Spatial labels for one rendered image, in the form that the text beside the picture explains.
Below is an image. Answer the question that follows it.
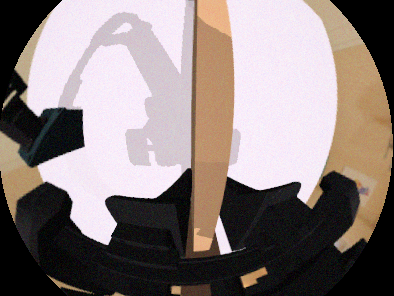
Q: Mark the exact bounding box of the long wooden rail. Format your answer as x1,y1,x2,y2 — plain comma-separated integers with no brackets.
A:
190,0,236,252

